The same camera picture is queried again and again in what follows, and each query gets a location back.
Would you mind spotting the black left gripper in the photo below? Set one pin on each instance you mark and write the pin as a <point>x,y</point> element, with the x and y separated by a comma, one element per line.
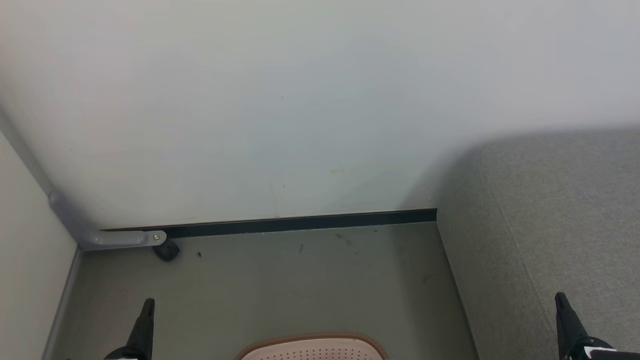
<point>127,354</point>

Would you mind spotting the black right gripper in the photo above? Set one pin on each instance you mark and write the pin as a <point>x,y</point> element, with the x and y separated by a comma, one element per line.
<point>595,351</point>

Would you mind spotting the grey fabric sofa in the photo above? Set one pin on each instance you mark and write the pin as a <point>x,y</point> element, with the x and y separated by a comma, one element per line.
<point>540,225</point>

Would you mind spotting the black caster wheel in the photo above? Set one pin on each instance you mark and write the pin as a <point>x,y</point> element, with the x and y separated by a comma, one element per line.
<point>167,251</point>

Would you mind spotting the cream plastic laundry basket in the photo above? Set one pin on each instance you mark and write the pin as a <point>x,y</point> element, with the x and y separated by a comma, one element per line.
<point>312,350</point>

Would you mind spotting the black baseboard strip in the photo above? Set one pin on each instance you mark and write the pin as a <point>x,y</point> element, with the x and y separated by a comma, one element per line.
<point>300,223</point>

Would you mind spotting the grey metal partition foot bracket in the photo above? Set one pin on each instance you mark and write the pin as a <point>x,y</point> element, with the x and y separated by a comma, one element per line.
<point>107,238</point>

